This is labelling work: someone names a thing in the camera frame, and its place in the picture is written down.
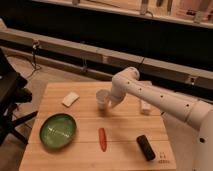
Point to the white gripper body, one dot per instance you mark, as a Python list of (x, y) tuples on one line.
[(116, 97)]

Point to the white ceramic cup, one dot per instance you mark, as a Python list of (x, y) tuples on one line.
[(102, 98)]

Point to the white box under arm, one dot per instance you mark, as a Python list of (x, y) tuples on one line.
[(145, 107)]

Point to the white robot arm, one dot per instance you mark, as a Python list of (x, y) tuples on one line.
[(196, 113)]

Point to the green ceramic bowl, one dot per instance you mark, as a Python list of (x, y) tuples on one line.
[(58, 131)]

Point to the red chili pepper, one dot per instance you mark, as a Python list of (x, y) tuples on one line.
[(102, 139)]

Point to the white rectangular sponge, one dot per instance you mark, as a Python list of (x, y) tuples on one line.
[(69, 99)]

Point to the wooden cutting board table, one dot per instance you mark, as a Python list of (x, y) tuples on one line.
[(122, 124)]

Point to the black rectangular block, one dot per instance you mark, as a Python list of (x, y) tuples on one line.
[(146, 147)]

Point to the black office chair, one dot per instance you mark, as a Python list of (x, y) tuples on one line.
[(12, 91)]

